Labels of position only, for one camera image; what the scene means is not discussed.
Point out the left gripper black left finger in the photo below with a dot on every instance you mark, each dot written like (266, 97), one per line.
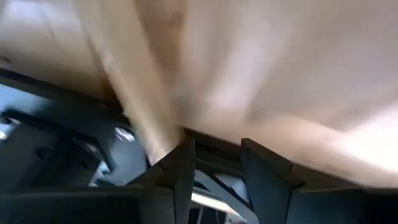
(174, 174)

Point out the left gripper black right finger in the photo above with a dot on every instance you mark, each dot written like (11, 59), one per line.
(267, 183)

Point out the beige and green gardening bag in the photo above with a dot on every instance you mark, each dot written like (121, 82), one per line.
(248, 62)

